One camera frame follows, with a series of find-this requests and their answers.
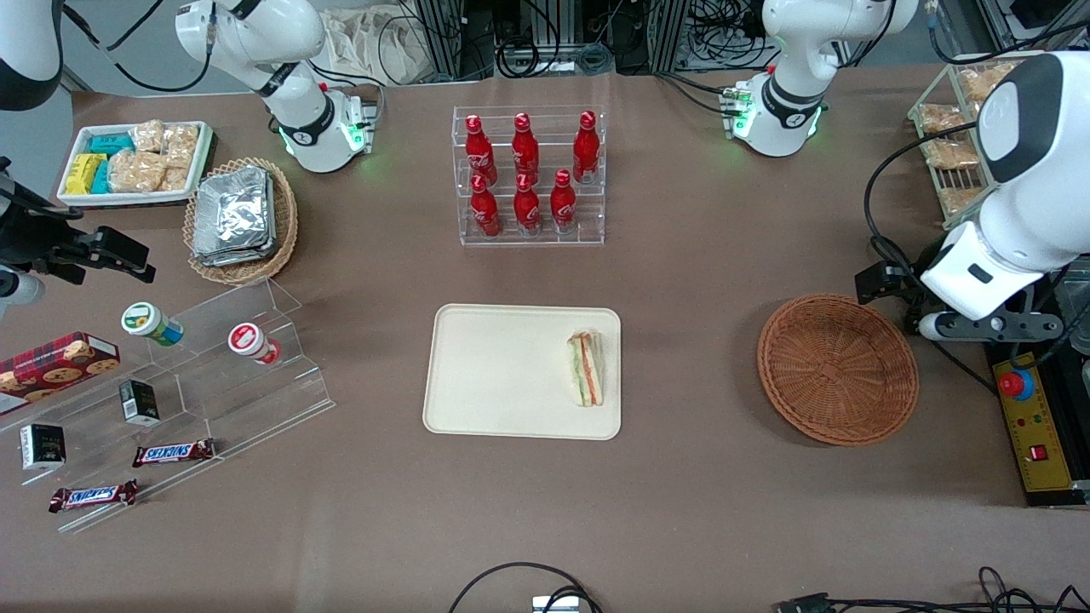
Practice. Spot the clear acrylic step shelf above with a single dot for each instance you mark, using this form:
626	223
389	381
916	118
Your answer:
255	400

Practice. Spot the clear rice cracker bag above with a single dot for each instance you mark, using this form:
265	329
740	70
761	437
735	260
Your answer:
180	145
175	179
136	172
148	136

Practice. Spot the black appliance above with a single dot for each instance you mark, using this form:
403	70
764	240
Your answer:
1056	500

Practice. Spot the small black box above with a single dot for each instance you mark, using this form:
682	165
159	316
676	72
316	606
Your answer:
43	447
139	403

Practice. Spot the red emergency stop button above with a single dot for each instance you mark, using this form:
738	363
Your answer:
1015	385

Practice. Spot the small grey device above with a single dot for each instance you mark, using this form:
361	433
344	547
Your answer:
555	604

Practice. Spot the small teal snack packet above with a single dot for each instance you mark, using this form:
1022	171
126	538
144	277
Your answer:
101	179

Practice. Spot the wicker basket with foil containers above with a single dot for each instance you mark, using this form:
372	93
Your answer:
285	221

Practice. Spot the triangular sandwich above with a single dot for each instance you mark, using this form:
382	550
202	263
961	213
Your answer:
588	370

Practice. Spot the clear acrylic bottle rack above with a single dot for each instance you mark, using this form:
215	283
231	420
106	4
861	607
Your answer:
588	213

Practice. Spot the snickers chocolate bar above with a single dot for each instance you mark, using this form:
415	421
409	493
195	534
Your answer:
94	496
173	453

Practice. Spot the red cola bottle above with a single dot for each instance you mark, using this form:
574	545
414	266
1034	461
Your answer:
586	153
563	204
485	213
525	149
479	153
527	209

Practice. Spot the white cloth bag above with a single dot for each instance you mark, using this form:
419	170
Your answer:
375	47

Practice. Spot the bagged fried snack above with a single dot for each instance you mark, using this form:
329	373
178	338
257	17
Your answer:
960	201
978	83
949	154
941	119

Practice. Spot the red tartan cookie box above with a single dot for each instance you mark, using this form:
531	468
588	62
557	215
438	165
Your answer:
51	366

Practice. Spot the metal pan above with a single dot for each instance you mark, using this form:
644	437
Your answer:
1080	328

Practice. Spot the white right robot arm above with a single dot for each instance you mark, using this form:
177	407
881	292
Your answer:
324	145

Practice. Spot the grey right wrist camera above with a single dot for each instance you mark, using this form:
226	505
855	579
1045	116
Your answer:
19	289

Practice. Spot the red lid yogurt cup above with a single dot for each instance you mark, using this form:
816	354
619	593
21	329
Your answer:
251	343

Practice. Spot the green lid yogurt cup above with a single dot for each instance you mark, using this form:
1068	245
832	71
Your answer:
149	323

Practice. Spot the yellow snack packet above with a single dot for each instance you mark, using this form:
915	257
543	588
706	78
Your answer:
83	173

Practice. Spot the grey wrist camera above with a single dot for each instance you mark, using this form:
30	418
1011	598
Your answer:
19	289
988	326

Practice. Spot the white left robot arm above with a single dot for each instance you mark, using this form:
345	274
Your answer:
1039	221

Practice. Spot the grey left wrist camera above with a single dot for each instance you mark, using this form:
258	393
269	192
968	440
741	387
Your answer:
988	326

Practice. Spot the beige plastic tray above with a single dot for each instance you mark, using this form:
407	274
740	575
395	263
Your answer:
502	375

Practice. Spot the white rectangular snack tray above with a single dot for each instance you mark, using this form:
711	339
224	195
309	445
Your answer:
72	198

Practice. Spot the yellow control panel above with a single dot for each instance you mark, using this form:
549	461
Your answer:
1043	426

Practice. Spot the empty brown wicker basket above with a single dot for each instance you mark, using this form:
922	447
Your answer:
839	370

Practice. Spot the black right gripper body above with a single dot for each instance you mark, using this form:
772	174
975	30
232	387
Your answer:
25	239

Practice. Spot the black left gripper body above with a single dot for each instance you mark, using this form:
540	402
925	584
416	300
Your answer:
905	277

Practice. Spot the silver foil container stack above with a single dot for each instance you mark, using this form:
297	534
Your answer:
234	217

